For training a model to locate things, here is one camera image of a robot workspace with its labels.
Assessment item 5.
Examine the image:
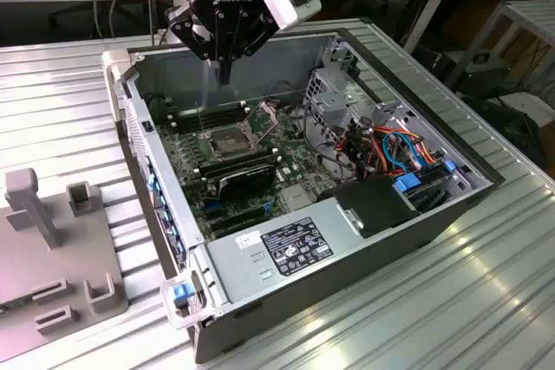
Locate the black plastic shroud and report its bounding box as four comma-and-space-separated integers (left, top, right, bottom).
316, 174, 421, 240

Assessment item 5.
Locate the blue case latch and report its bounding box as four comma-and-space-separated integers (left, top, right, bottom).
172, 283, 193, 304

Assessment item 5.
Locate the silver drive cage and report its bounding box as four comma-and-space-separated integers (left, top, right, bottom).
303, 67, 378, 150

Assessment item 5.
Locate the black case with handle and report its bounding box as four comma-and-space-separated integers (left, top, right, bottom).
433, 49, 512, 101

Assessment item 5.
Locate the blue wire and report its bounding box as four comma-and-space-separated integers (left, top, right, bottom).
382, 127, 425, 171

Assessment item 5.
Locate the metal slat shelf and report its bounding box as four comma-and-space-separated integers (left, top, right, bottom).
446, 0, 555, 89

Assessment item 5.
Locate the green RAM stick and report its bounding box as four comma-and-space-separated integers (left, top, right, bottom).
0, 295, 36, 314

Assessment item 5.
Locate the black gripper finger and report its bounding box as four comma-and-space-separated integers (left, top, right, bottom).
167, 4, 225, 85
224, 8, 278, 85

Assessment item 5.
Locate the open black PC case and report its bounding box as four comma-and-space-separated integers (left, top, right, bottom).
101, 27, 506, 365

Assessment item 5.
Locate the silver power supply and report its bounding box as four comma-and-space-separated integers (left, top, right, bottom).
206, 196, 363, 306

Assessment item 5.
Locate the hard disk in blue carrier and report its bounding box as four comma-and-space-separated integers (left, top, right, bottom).
392, 166, 456, 215

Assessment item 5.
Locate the black bag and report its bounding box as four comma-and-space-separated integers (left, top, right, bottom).
461, 94, 548, 167

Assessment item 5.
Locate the black graphics card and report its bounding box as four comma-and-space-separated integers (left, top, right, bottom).
216, 164, 278, 202

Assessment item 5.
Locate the silver chipset heatsink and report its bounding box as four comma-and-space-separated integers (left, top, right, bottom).
279, 185, 317, 211

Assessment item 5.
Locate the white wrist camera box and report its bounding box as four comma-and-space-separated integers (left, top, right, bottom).
260, 0, 323, 32

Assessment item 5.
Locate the grey parts rack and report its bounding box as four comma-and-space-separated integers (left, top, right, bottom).
0, 167, 130, 362

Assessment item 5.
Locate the black RAM slot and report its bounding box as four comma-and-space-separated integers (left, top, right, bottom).
198, 148, 279, 171
173, 107, 251, 133
167, 100, 248, 122
200, 155, 283, 179

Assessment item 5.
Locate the orange wire bundle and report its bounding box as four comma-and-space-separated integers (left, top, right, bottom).
340, 125, 440, 172

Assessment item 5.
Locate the white paper sheet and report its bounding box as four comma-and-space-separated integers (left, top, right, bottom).
500, 91, 555, 119

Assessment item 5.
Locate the black expansion slot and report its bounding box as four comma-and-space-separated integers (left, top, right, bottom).
207, 206, 266, 237

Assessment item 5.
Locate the green motherboard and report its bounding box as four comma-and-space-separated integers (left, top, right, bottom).
153, 99, 343, 243

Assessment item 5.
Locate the CPU socket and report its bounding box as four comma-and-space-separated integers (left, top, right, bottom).
201, 127, 253, 159

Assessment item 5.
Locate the metal socket cover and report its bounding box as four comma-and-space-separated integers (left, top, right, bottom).
243, 101, 282, 145

